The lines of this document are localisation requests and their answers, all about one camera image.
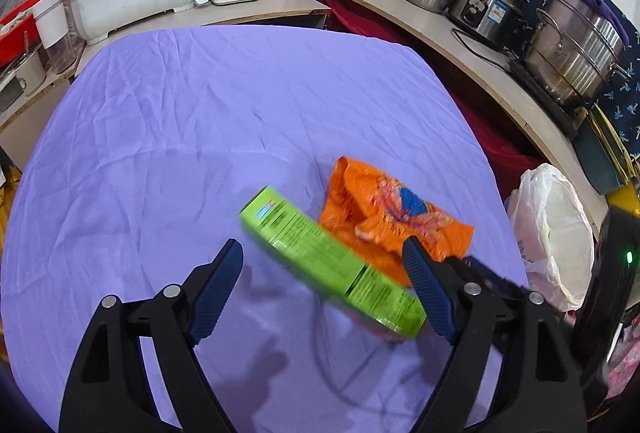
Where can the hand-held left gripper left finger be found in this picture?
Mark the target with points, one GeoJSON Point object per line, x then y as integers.
{"type": "Point", "coordinates": [217, 293]}

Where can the white cup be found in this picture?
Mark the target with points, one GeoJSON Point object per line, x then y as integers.
{"type": "Point", "coordinates": [55, 33]}

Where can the black induction cooktop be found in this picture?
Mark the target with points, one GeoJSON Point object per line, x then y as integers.
{"type": "Point", "coordinates": [540, 98]}

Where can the waste bin with white liner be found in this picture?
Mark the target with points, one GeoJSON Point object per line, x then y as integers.
{"type": "Point", "coordinates": [555, 238]}

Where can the red cloth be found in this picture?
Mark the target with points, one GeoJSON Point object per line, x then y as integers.
{"type": "Point", "coordinates": [450, 113]}

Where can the pink pineapple print cloth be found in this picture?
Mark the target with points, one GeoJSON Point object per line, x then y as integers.
{"type": "Point", "coordinates": [625, 373]}

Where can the steel rice cooker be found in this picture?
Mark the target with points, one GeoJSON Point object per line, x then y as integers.
{"type": "Point", "coordinates": [487, 8]}

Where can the orange snack wrapper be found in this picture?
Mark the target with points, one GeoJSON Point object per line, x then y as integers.
{"type": "Point", "coordinates": [380, 208]}

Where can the dark purple towel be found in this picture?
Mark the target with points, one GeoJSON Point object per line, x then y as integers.
{"type": "Point", "coordinates": [595, 0]}

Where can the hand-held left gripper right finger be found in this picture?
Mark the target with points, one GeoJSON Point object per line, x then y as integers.
{"type": "Point", "coordinates": [427, 293]}

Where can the green rectangular box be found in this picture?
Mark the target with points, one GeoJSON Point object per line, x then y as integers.
{"type": "Point", "coordinates": [320, 258]}

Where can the dark blue basin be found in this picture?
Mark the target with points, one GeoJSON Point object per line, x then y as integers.
{"type": "Point", "coordinates": [597, 163]}

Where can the purple cloth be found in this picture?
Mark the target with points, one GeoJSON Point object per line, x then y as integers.
{"type": "Point", "coordinates": [200, 138]}

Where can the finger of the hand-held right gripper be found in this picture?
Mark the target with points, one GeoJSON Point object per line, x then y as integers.
{"type": "Point", "coordinates": [487, 275]}

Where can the red plastic container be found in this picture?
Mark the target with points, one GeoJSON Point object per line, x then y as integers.
{"type": "Point", "coordinates": [20, 28]}

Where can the steel steamer pot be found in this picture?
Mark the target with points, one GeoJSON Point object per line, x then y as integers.
{"type": "Point", "coordinates": [570, 58]}

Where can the yellow electric pot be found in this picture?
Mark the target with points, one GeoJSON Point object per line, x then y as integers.
{"type": "Point", "coordinates": [625, 200]}

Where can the yellow colander basin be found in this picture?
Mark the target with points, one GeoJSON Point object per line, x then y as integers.
{"type": "Point", "coordinates": [616, 148]}

